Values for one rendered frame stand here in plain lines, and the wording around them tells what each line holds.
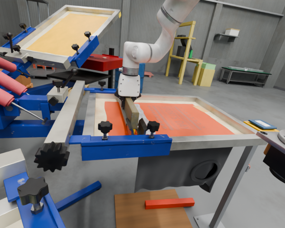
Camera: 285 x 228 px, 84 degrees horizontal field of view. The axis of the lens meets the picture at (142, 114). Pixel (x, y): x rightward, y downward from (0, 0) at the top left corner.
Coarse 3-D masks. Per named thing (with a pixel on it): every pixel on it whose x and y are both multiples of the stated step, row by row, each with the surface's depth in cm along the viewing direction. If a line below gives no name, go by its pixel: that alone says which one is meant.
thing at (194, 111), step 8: (104, 104) 91; (112, 104) 93; (144, 104) 99; (152, 104) 101; (160, 104) 103; (168, 104) 105; (176, 104) 107; (184, 104) 109; (192, 104) 111; (112, 112) 83; (120, 112) 84; (144, 112) 88; (192, 112) 97; (200, 112) 99
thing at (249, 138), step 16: (96, 96) 99; (112, 96) 101; (144, 96) 107; (160, 96) 109; (176, 96) 113; (192, 96) 118; (224, 112) 94; (240, 128) 80; (176, 144) 58; (192, 144) 60; (208, 144) 62; (224, 144) 65; (240, 144) 67; (256, 144) 70
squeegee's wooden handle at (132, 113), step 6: (126, 96) 76; (126, 102) 72; (132, 102) 70; (126, 108) 72; (132, 108) 64; (126, 114) 72; (132, 114) 60; (138, 114) 61; (132, 120) 62; (132, 126) 63
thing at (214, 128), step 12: (108, 120) 74; (120, 120) 76; (156, 120) 80; (204, 120) 88; (120, 132) 66; (156, 132) 69; (168, 132) 71; (180, 132) 72; (192, 132) 74; (204, 132) 75; (216, 132) 77; (228, 132) 78
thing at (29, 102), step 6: (24, 96) 66; (30, 96) 67; (36, 96) 68; (42, 96) 68; (24, 102) 64; (30, 102) 64; (36, 102) 65; (42, 102) 66; (24, 108) 65; (30, 108) 65; (36, 108) 66; (54, 108) 68; (60, 108) 68
